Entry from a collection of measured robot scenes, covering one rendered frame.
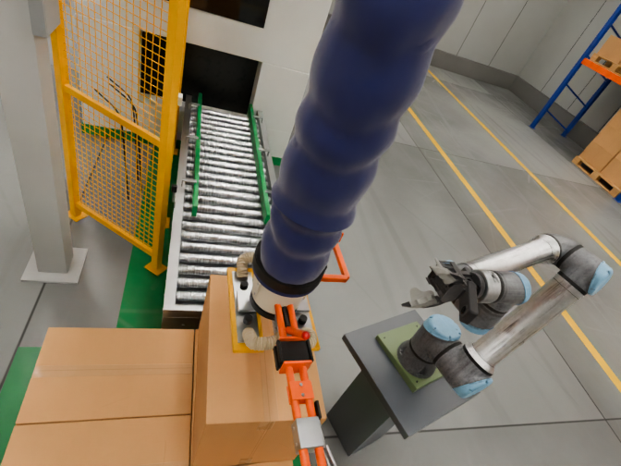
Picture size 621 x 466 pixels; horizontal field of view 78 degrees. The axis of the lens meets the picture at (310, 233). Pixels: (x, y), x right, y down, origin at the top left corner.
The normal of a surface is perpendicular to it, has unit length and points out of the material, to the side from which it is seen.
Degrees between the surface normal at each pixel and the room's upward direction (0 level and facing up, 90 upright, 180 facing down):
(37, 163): 90
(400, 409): 0
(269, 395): 0
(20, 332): 0
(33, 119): 90
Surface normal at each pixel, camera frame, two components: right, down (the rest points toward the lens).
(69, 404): 0.31, -0.72
